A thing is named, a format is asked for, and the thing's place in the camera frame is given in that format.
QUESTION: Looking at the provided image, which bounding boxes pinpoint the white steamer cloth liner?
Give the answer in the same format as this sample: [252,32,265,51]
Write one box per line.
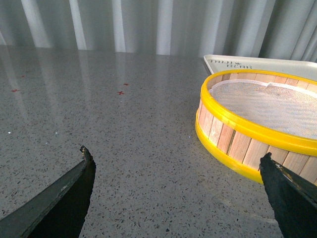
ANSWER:
[209,79,317,139]

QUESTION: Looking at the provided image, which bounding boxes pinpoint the grey curtain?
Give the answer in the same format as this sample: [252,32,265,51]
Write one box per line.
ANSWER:
[0,0,317,62]

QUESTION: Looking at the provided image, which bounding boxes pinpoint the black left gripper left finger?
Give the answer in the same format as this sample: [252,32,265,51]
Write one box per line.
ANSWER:
[0,146,96,238]

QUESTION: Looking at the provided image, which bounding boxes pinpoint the cream bear tray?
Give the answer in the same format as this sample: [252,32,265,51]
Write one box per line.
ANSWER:
[204,55,317,81]

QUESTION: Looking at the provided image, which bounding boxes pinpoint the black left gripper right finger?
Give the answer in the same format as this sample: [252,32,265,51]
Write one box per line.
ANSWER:
[260,152,317,238]

